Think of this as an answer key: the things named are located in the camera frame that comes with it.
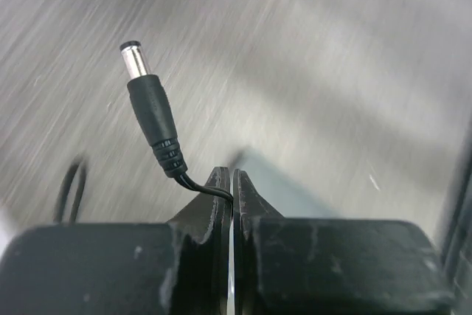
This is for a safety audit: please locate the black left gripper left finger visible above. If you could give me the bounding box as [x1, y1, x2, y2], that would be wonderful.
[0, 166, 234, 315]

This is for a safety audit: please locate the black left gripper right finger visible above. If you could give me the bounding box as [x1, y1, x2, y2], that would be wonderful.
[233, 169, 455, 314]

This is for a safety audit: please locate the black power cable with plug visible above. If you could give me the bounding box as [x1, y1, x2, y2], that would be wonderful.
[53, 39, 234, 224]

